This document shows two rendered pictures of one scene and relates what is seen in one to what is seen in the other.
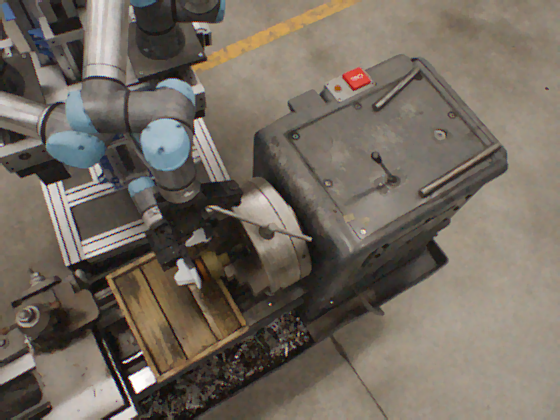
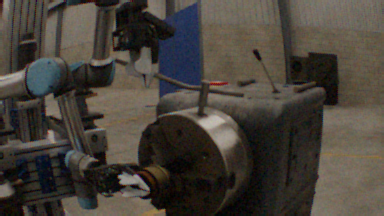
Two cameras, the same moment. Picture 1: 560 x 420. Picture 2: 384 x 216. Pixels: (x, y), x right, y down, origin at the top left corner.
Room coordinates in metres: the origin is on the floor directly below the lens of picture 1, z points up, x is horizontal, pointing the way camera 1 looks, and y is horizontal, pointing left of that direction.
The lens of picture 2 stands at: (-0.48, 0.22, 1.39)
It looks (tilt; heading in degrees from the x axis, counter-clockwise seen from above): 9 degrees down; 349
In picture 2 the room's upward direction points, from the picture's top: 2 degrees counter-clockwise
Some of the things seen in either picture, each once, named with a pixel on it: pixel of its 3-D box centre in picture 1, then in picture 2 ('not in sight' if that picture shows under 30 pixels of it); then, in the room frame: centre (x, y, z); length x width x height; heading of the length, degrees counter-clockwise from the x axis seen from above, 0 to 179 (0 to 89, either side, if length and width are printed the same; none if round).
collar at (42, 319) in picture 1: (31, 317); (0, 187); (0.14, 0.56, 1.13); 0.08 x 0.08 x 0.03
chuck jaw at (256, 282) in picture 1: (251, 278); (200, 182); (0.35, 0.05, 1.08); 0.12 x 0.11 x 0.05; 40
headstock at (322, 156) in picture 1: (368, 174); (256, 142); (0.74, -0.25, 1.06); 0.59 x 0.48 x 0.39; 130
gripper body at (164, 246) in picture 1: (168, 244); (105, 177); (0.40, 0.29, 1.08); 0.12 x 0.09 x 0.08; 39
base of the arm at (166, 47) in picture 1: (158, 29); (73, 103); (1.03, 0.46, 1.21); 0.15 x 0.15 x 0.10
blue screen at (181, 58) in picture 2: not in sight; (174, 62); (7.28, -0.93, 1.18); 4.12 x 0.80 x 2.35; 3
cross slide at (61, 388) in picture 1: (66, 351); not in sight; (0.09, 0.52, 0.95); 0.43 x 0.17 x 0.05; 40
